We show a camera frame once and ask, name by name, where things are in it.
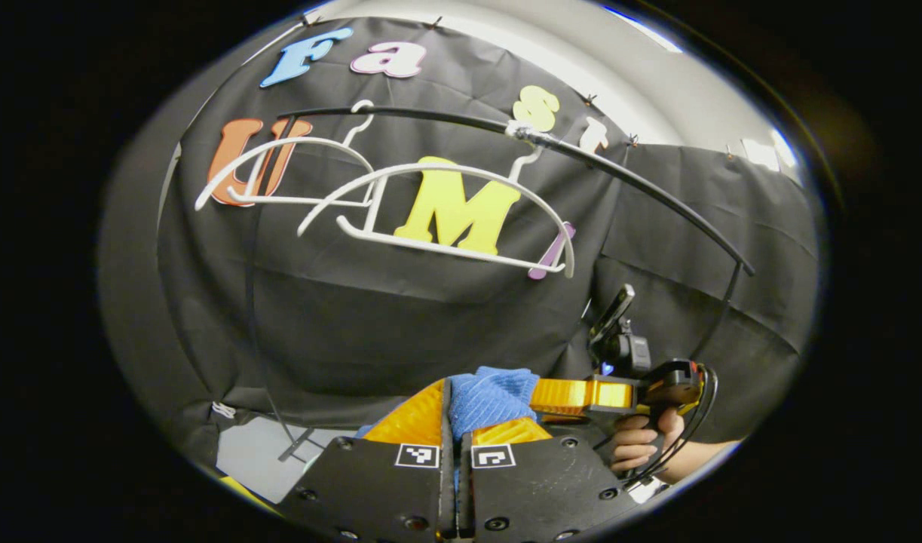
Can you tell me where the blue shirt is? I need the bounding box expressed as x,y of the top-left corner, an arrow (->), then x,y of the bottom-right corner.
355,367 -> 541,442

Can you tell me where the white plastic hanger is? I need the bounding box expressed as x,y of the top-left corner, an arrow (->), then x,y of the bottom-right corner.
195,100 -> 376,210
297,124 -> 576,278

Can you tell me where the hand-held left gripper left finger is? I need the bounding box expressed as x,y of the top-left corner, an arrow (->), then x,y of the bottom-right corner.
219,379 -> 456,541

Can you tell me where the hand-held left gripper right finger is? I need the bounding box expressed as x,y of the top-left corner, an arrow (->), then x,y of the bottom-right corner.
458,416 -> 642,541

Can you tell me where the black clothes rack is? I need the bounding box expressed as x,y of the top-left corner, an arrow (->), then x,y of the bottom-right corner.
242,106 -> 755,462

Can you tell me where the black backdrop cloth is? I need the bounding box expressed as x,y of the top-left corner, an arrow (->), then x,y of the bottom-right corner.
99,17 -> 819,468

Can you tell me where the small ceiling light panel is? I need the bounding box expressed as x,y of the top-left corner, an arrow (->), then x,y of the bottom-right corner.
740,130 -> 801,183

